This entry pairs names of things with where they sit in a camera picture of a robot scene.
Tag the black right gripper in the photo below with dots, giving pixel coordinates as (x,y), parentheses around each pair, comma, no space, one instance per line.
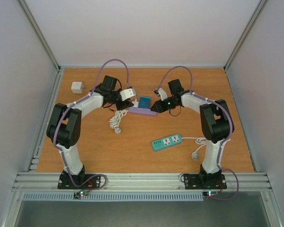
(158,104)

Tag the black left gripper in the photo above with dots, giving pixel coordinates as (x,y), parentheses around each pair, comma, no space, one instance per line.
(127,104)

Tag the white charger with cable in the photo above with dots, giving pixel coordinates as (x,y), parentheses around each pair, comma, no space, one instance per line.
(135,103)

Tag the blue cube socket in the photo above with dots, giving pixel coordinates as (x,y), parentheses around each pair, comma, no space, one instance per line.
(144,102)

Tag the teal power strip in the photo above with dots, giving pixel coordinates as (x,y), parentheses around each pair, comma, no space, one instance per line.
(166,142)

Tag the white tiger print plug adapter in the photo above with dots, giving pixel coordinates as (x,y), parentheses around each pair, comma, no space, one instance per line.
(77,87)

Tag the purple power strip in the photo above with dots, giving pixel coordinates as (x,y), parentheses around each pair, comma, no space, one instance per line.
(142,111)

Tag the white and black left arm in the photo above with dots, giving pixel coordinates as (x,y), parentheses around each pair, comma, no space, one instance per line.
(64,130)

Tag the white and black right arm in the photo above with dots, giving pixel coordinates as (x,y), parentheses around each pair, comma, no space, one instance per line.
(217,128)

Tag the left controller board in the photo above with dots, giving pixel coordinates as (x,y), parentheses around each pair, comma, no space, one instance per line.
(80,194)

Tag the controller board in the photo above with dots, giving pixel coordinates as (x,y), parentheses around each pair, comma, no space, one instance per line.
(80,194)
(211,193)

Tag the right controller board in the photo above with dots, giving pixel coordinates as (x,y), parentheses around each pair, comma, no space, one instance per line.
(211,193)

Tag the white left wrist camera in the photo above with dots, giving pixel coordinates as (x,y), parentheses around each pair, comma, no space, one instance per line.
(127,93)

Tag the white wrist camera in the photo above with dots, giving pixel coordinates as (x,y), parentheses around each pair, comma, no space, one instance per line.
(127,93)
(161,93)

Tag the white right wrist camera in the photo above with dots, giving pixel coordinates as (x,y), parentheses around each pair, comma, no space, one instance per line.
(161,93)

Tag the aluminium front rail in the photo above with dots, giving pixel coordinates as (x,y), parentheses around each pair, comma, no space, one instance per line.
(135,182)

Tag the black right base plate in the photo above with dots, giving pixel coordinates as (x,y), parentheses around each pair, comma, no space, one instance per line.
(198,182)

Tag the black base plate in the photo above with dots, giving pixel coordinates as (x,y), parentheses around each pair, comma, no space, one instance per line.
(198,182)
(88,181)

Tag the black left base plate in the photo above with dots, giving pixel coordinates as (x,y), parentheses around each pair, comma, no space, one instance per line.
(88,181)

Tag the slotted grey cable duct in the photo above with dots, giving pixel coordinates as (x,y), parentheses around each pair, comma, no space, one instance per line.
(115,196)

